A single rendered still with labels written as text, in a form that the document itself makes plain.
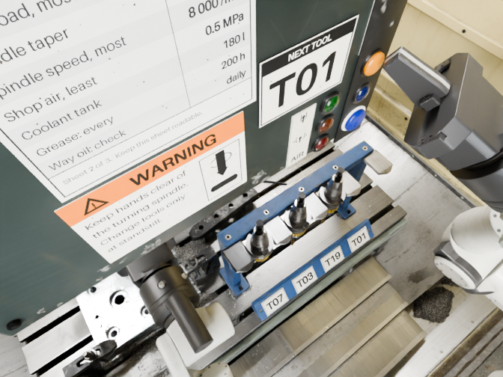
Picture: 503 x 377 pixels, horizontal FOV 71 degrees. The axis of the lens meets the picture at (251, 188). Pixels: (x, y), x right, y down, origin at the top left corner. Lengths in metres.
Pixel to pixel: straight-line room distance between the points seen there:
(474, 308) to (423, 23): 0.98
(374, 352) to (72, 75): 1.22
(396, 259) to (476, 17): 0.80
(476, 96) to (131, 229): 0.34
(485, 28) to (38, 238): 1.10
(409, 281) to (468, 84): 1.09
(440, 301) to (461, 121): 1.19
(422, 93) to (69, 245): 0.34
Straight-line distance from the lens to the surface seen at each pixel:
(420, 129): 0.37
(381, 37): 0.37
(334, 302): 1.28
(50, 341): 1.23
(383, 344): 1.33
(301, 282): 1.08
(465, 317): 1.51
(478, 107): 0.39
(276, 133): 0.34
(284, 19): 0.26
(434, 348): 1.44
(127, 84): 0.22
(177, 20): 0.21
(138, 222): 0.32
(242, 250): 0.80
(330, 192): 0.85
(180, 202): 0.33
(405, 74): 0.37
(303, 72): 0.31
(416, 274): 1.42
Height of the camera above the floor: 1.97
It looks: 59 degrees down
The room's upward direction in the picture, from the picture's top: 2 degrees counter-clockwise
